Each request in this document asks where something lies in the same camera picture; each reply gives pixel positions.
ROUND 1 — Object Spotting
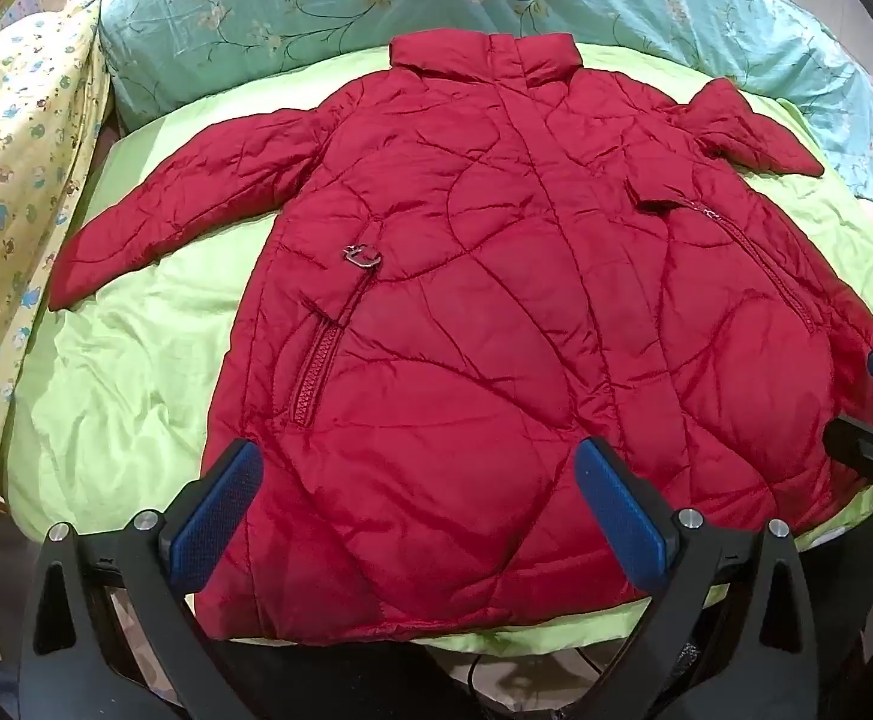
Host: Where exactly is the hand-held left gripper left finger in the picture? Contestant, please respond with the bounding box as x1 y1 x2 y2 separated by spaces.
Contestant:
20 437 266 720

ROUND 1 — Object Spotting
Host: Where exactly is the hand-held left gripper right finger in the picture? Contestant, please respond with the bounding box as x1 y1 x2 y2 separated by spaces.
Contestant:
575 435 857 720

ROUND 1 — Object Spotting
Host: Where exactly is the red quilted jacket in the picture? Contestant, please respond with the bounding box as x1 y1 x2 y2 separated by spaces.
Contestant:
46 31 873 646

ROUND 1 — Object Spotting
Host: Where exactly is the light green bed sheet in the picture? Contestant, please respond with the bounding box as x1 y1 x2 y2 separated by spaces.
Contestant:
5 41 873 657

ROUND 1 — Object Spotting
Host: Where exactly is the yellow printed blanket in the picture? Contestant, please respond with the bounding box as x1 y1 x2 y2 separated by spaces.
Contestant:
0 0 113 665

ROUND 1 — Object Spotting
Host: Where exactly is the teal floral quilt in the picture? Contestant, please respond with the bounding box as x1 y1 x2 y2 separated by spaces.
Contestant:
97 0 873 200

